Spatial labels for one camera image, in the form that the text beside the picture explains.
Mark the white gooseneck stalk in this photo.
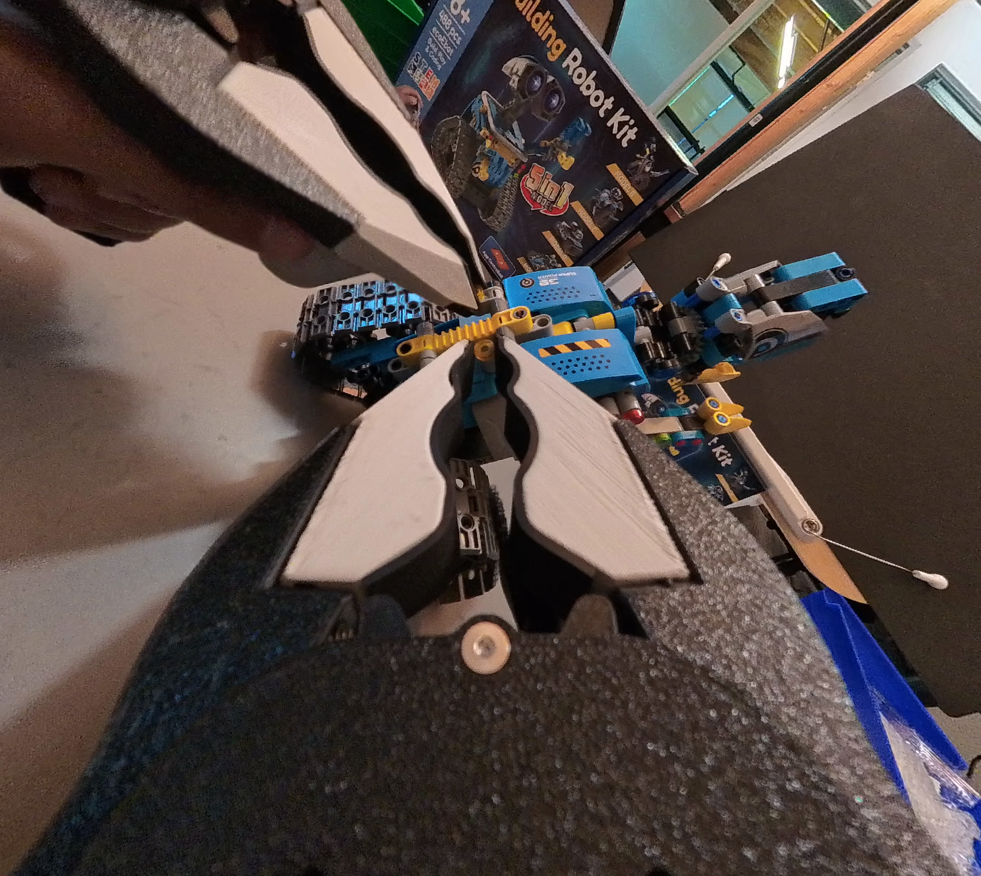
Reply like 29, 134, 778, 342
810, 521, 948, 589

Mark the blue plastic bin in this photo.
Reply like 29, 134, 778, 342
801, 585, 981, 839

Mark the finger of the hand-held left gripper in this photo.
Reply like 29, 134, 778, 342
299, 6, 484, 282
215, 56, 479, 313

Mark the person's left hand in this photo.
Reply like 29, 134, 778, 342
1, 26, 363, 287

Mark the dark toy kit box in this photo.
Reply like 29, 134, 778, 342
396, 0, 700, 279

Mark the blue tracked toy robot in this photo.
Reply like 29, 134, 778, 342
289, 252, 872, 616

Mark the blue toy kit booklet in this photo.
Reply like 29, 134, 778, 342
621, 378, 775, 509

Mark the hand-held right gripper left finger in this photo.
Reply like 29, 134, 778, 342
284, 348, 469, 593

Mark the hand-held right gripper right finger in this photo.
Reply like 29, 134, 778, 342
499, 340, 694, 586

